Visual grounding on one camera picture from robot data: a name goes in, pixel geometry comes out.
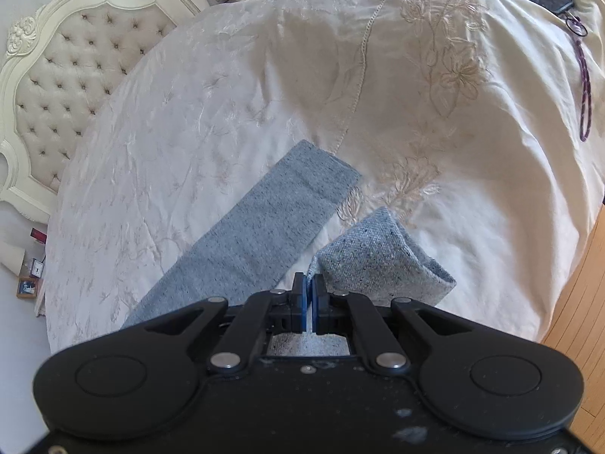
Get grey knit pants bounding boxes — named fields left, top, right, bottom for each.
left=122, top=141, right=456, bottom=359

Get cream embroidered bedspread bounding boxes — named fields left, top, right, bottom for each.
left=43, top=0, right=604, bottom=351

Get cream nightstand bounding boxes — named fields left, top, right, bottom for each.
left=30, top=256, right=46, bottom=317

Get small framed photo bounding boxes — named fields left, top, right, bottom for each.
left=16, top=277, right=39, bottom=299

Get white table lamp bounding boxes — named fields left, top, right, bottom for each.
left=0, top=241, right=26, bottom=276

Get cream tufted headboard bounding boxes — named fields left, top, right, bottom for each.
left=1, top=0, right=208, bottom=224

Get purple beaded lanyard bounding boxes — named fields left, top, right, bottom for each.
left=562, top=11, right=594, bottom=143

